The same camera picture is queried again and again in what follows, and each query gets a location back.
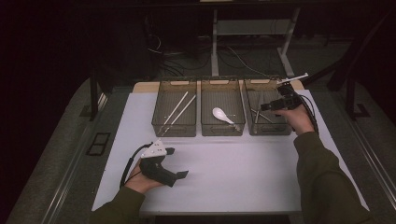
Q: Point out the white chopstick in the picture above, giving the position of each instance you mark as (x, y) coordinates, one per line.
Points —
(174, 111)
(180, 114)

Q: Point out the white table sheet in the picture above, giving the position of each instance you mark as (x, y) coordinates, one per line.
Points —
(233, 183)

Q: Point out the metal fork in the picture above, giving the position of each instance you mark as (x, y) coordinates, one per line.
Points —
(264, 117)

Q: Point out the person's right hand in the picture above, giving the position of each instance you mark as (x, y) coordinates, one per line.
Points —
(297, 119)

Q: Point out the white metal desk frame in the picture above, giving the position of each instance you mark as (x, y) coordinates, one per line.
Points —
(214, 46)

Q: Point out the white spoon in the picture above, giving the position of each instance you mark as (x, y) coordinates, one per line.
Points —
(219, 113)

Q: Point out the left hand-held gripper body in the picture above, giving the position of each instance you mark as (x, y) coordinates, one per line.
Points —
(157, 171)

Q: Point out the person's left hand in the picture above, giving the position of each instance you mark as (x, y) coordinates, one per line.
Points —
(140, 182)

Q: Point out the black metal stand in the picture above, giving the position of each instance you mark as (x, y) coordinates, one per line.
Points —
(93, 96)
(351, 96)

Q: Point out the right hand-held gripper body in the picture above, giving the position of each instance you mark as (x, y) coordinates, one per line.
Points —
(288, 99)

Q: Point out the grey translucent plastic bin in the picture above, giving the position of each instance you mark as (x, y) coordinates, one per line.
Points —
(224, 93)
(165, 99)
(253, 93)

